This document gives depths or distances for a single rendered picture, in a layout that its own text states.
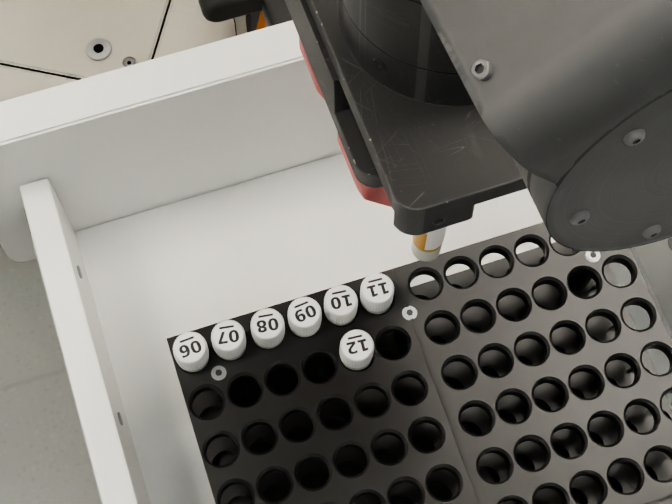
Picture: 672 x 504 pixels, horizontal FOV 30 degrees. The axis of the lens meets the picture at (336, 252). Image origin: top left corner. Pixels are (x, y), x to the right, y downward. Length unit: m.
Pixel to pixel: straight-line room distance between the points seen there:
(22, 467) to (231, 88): 0.97
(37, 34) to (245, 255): 0.75
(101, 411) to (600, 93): 0.31
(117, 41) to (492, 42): 1.07
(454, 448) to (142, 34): 0.85
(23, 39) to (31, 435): 0.43
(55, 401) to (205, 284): 0.89
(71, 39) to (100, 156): 0.76
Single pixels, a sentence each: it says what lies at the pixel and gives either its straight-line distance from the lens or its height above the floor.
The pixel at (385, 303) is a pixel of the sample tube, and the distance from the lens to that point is 0.46.
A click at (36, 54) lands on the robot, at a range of 1.25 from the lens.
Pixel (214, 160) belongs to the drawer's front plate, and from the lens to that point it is 0.53.
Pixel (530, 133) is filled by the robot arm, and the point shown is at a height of 1.18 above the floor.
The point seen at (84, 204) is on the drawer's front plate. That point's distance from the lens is 0.53.
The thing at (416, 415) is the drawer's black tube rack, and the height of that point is 0.90.
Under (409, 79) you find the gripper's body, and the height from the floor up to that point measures 1.08.
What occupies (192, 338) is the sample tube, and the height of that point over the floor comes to 0.91.
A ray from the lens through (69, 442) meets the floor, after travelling 1.40.
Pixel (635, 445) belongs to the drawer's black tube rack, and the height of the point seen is 0.90.
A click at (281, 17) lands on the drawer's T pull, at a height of 0.91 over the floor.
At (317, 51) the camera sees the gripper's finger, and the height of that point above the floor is 1.06.
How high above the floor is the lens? 1.34
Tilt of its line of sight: 69 degrees down
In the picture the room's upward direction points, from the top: 2 degrees clockwise
